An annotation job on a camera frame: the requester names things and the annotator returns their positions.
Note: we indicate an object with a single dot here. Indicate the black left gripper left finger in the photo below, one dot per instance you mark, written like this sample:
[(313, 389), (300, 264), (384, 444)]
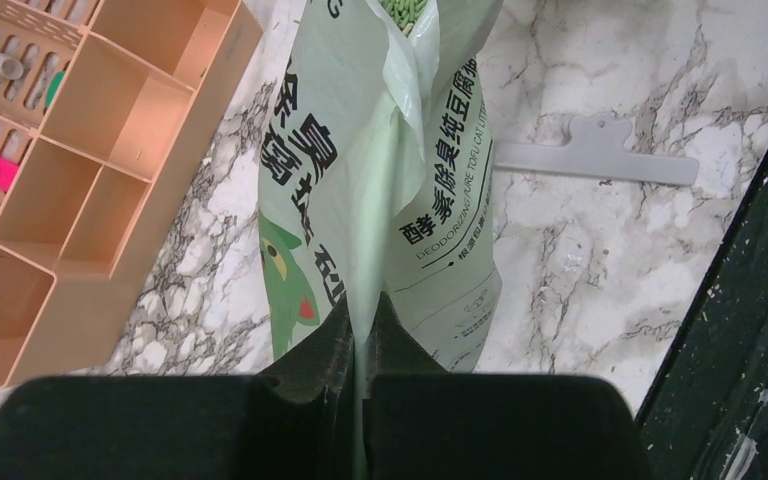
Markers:
[(290, 421)]

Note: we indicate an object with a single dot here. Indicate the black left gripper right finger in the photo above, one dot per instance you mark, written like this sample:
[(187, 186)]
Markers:
[(423, 422)]

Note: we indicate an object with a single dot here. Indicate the green litter bag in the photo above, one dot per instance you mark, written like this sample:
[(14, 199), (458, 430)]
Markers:
[(376, 176)]

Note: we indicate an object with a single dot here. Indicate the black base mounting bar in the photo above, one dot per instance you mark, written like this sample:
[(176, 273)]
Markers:
[(708, 388)]

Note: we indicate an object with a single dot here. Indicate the orange plastic file organizer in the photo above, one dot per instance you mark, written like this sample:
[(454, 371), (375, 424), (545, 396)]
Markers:
[(103, 171)]

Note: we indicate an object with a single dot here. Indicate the green tape dispenser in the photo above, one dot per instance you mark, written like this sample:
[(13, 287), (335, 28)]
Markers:
[(53, 87)]

